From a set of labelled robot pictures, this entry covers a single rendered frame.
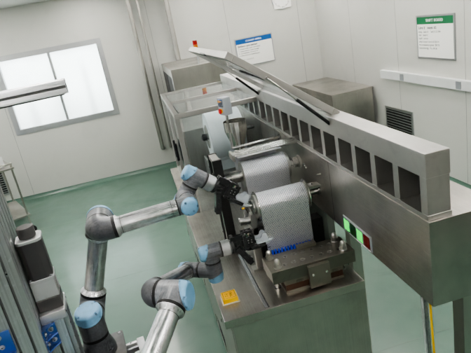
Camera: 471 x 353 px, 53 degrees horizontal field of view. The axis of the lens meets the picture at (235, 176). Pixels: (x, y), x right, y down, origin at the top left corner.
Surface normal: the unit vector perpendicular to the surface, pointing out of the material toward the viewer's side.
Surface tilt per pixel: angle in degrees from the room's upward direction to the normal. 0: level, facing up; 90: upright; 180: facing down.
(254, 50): 90
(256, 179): 92
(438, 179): 90
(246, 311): 0
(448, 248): 90
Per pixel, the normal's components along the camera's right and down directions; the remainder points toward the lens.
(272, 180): 0.23, 0.31
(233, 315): -0.18, -0.93
